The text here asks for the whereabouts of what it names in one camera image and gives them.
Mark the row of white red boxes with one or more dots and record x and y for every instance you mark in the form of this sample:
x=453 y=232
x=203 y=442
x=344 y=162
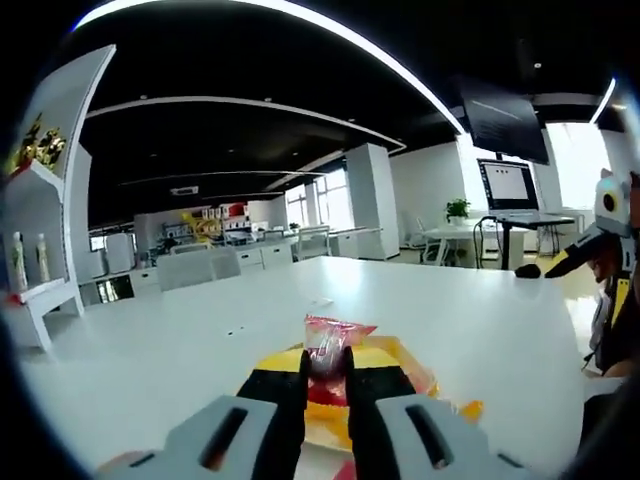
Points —
x=227 y=212

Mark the white display shelf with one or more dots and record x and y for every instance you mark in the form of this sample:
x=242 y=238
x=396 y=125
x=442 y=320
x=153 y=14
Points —
x=75 y=100

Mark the row of white desks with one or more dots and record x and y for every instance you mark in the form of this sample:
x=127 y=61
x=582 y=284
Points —
x=350 y=242

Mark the pile of marshmallows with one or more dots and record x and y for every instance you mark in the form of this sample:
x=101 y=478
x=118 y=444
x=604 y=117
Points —
x=327 y=420

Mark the white green drink bottle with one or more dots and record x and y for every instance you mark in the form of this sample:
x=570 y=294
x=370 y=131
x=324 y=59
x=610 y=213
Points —
x=19 y=260
x=42 y=257

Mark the green potted plant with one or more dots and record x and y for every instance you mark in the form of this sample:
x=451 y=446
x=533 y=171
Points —
x=457 y=207

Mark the yellow green snack bag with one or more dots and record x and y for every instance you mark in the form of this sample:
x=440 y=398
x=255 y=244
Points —
x=12 y=162

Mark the black rounded object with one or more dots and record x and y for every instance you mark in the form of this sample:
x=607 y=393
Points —
x=527 y=271

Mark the large dark hanging screen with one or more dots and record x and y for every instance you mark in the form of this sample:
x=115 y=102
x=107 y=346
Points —
x=505 y=122

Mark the curved ceiling light strip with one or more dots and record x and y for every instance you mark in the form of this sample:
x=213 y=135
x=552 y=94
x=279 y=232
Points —
x=400 y=66

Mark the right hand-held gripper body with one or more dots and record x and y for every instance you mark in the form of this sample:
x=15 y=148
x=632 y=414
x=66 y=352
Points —
x=612 y=210

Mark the ceiling air conditioner vent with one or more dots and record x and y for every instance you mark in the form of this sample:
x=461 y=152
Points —
x=184 y=190

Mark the person's right hand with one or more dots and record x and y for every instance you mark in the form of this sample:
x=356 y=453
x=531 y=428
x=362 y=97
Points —
x=604 y=264

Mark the black frame standing desk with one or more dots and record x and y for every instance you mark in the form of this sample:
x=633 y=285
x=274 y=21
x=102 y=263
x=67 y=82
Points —
x=550 y=218

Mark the white drawer cabinets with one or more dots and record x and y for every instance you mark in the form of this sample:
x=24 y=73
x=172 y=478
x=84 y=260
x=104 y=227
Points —
x=262 y=257

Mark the white office chairs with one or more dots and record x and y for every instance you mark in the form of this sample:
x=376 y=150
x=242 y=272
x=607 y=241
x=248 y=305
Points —
x=415 y=235

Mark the white office table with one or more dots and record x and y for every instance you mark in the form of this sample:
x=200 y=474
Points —
x=465 y=232

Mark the pink marshmallow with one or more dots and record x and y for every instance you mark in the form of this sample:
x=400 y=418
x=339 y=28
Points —
x=330 y=335

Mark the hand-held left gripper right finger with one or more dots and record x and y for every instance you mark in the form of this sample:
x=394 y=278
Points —
x=380 y=382

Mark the black yellow snack bag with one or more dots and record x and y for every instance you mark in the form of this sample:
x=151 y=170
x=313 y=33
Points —
x=32 y=145
x=54 y=145

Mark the yellow frame structure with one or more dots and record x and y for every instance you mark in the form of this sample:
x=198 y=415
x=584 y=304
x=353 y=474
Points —
x=197 y=225

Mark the laptop on stand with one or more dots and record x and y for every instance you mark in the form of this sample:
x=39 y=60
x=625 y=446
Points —
x=507 y=185

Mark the white mini fridge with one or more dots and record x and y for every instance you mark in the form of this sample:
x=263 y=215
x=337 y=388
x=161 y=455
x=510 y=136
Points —
x=120 y=254

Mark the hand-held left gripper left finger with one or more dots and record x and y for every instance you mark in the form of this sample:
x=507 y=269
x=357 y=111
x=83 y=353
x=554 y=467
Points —
x=260 y=385

